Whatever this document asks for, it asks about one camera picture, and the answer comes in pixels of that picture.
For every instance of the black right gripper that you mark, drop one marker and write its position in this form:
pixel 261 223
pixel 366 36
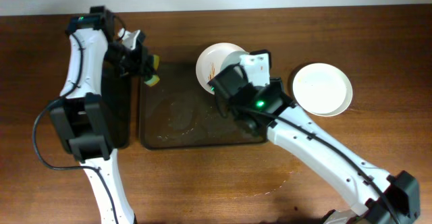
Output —
pixel 220 83

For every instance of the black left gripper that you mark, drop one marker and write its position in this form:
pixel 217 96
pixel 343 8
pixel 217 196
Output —
pixel 144 64

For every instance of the yellow green scrub sponge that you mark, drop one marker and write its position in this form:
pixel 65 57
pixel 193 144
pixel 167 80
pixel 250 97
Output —
pixel 151 77

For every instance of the white sauce-stained plate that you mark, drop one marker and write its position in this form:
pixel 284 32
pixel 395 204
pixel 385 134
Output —
pixel 210 62

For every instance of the white ribbed plate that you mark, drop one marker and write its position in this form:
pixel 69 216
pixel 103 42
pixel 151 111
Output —
pixel 233 58

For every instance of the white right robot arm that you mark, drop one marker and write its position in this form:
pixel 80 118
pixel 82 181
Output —
pixel 372 194

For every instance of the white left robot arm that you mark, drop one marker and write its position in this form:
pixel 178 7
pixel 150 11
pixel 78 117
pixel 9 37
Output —
pixel 92 114

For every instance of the small black tray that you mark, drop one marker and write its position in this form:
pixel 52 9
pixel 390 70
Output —
pixel 116 93

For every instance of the clear wet plastic tray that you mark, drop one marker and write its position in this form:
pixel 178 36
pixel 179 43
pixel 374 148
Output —
pixel 178 113

